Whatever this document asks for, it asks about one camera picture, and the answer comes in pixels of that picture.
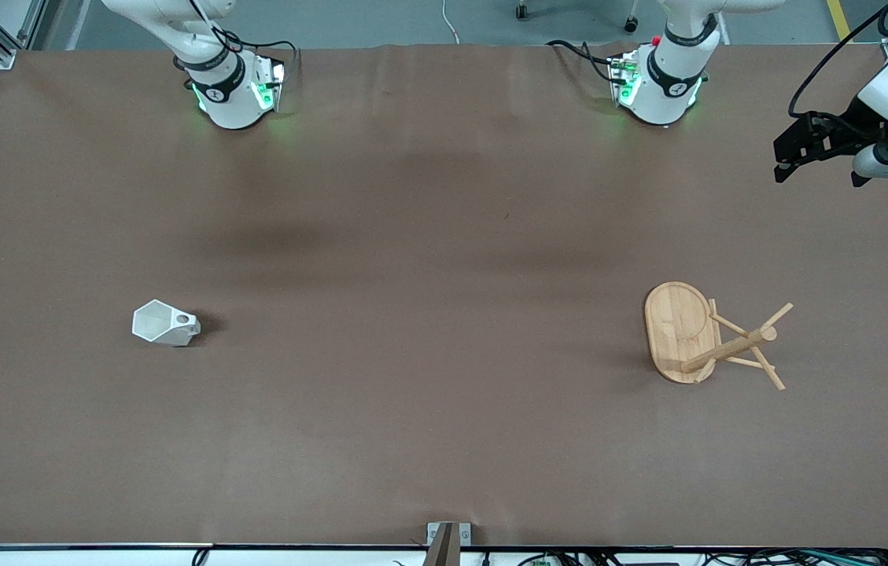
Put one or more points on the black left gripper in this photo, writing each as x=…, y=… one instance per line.
x=841, y=128

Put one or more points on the white faceted cup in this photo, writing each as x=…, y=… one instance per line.
x=156, y=321

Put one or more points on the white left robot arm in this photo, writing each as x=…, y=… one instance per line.
x=668, y=86

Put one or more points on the wooden cup rack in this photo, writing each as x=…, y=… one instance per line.
x=676, y=330

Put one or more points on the yellow floor tape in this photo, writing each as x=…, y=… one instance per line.
x=838, y=20

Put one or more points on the black caster wheel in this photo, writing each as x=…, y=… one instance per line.
x=631, y=24
x=522, y=11

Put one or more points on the brown table cover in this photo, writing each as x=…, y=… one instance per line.
x=444, y=314

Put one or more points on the metal table edge bracket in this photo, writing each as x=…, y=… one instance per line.
x=463, y=528

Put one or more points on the dark camera mount pole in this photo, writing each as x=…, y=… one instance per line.
x=442, y=550

